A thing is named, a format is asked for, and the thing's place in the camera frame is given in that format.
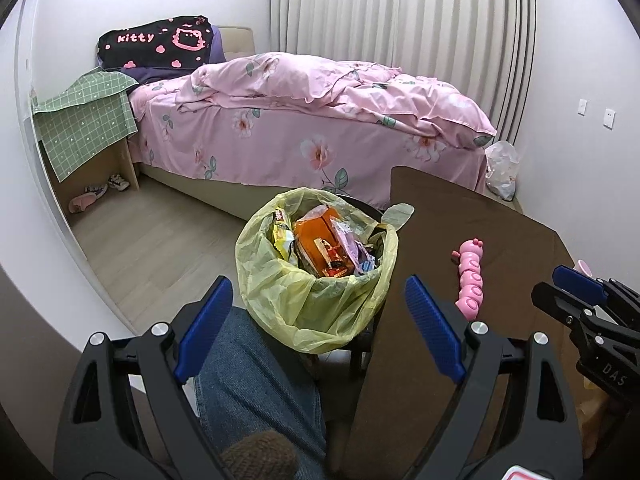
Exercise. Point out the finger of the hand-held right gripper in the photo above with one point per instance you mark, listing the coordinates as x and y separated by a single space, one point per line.
555 302
577 282

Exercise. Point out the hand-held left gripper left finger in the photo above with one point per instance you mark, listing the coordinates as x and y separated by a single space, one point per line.
205 332

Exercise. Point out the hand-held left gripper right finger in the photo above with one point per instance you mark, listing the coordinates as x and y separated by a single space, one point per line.
432 332

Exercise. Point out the magenta snack packet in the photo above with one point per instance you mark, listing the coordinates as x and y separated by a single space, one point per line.
350 245

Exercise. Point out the red snack packet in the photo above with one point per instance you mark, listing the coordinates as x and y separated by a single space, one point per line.
332 263

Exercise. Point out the yellow black snack packet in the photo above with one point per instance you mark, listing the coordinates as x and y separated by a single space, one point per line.
282 237

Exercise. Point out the orange snack packet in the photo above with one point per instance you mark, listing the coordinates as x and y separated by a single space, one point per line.
310 240

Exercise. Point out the black trash bin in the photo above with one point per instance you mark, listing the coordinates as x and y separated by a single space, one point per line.
356 203

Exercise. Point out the small pink cup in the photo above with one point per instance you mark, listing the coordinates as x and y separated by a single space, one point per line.
583 267

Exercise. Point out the pink caterpillar toy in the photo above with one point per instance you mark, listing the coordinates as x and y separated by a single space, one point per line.
470 285

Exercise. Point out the person's leg in jeans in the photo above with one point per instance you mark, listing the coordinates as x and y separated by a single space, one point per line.
250 385

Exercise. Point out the white plastic bag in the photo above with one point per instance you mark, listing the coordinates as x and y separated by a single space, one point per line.
501 170

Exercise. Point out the white sneaker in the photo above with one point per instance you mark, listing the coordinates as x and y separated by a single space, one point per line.
120 182
96 191

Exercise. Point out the pink slipper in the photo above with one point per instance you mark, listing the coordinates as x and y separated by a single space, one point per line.
82 203

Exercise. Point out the wooden bedside table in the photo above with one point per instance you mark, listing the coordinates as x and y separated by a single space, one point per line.
125 170

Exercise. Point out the bed with pink floral sheet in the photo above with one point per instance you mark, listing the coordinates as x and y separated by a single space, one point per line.
280 150

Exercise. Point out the green checked cloth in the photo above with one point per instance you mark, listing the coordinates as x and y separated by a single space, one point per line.
85 120

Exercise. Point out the pink floral duvet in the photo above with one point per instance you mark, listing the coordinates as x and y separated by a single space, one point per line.
325 85

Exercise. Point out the beige headboard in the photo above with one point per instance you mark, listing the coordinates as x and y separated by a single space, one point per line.
239 40

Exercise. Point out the black Hello Kitty pillow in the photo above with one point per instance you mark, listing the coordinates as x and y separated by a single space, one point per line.
150 42

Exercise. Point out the white pleated curtain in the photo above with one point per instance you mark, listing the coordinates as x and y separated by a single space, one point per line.
400 35

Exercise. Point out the white wall socket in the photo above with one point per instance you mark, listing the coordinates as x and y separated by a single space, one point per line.
609 118

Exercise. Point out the white wall switch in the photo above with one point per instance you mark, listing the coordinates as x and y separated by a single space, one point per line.
582 106

